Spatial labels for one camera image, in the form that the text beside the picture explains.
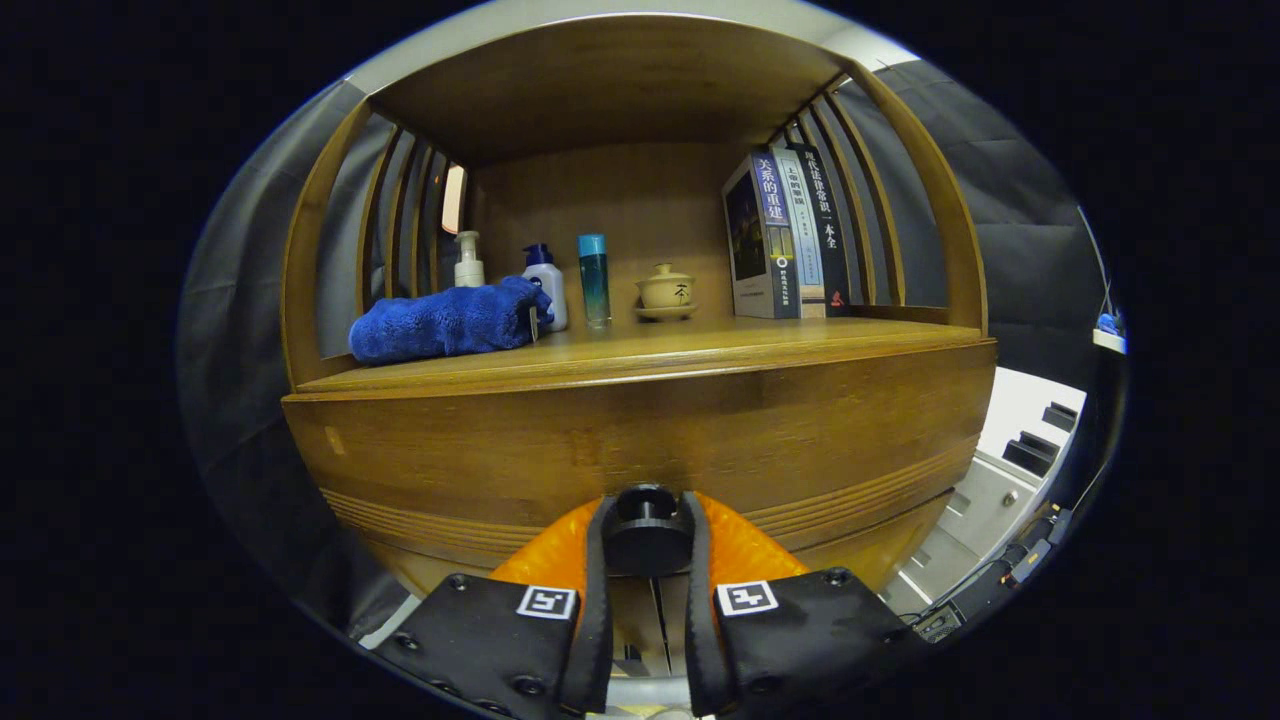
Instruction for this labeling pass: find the blue towel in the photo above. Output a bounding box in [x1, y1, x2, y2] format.
[348, 276, 554, 365]

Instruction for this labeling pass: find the beige lidded tea cup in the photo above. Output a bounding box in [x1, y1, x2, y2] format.
[634, 263, 699, 323]

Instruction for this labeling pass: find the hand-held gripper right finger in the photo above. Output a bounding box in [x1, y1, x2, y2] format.
[683, 490, 936, 717]

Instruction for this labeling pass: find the white spine book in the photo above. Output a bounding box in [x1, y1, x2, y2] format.
[770, 148, 829, 319]

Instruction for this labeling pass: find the wooden countertop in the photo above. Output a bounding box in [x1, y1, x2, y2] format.
[297, 305, 991, 396]

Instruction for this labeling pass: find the white box unit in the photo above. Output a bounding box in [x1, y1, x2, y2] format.
[880, 366, 1088, 616]

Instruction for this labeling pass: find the black drawer knob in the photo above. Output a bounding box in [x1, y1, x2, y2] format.
[602, 484, 695, 579]

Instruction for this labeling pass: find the clear blue bottle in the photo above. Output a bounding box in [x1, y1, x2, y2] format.
[577, 234, 612, 329]

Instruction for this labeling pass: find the wooden drawer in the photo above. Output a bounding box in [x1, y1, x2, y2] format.
[282, 340, 999, 601]

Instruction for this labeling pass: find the white pump bottle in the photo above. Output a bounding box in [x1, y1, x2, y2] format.
[454, 231, 486, 289]

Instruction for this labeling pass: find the wooden cabinet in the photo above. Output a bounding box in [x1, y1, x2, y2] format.
[280, 12, 999, 681]

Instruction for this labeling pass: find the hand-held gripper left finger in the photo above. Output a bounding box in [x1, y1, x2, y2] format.
[372, 492, 616, 717]

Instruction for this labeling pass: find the black backdrop cloth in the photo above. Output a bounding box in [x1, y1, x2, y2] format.
[178, 60, 1126, 641]

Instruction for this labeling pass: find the blue spine book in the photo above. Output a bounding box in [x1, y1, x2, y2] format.
[722, 150, 803, 321]

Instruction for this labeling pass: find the white lotion bottle blue cap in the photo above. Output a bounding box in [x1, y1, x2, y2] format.
[521, 243, 569, 333]

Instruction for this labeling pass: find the black spine book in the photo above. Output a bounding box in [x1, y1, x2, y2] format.
[790, 142, 852, 317]

